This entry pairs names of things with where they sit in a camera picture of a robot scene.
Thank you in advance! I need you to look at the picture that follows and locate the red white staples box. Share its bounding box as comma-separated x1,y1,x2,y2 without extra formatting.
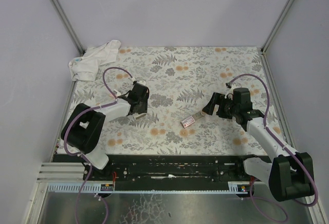
180,111,204,128

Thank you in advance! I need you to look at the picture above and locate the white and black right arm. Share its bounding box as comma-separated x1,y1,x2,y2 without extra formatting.
202,88,318,201

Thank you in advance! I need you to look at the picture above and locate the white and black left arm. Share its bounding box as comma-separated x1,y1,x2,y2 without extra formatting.
61,82,150,170

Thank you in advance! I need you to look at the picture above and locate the floral patterned table mat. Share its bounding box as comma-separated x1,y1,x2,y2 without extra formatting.
69,47,282,155

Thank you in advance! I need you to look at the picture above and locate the crumpled white cloth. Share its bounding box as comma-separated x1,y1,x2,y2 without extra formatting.
68,40,121,82

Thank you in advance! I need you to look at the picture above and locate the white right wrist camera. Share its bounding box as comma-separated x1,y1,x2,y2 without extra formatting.
225,83,236,100

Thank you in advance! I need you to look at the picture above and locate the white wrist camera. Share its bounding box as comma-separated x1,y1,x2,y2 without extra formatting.
133,80,146,86
225,83,236,100

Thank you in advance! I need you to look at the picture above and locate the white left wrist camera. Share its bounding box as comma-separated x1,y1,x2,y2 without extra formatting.
133,80,146,86

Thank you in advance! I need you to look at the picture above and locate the right aluminium frame post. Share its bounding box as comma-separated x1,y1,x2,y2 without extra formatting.
260,0,295,55

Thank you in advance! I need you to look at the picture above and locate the aluminium frame post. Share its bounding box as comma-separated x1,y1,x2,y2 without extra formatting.
260,0,295,55
50,0,85,55

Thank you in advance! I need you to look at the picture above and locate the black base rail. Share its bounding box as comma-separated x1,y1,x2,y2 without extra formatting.
52,153,273,193

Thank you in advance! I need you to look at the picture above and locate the left aluminium frame post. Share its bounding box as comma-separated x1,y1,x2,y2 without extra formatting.
50,0,85,55

